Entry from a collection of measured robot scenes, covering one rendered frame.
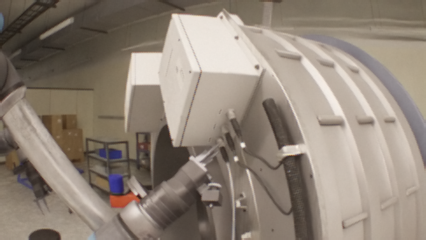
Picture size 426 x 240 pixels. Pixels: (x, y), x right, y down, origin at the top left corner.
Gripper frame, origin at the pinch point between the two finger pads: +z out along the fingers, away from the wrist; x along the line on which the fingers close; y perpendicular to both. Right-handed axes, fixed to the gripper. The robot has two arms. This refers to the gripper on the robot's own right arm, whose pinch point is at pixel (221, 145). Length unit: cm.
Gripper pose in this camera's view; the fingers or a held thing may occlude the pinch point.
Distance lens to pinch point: 58.1
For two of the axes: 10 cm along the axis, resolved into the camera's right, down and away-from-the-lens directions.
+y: 6.2, 5.0, -6.0
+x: -2.4, -6.1, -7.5
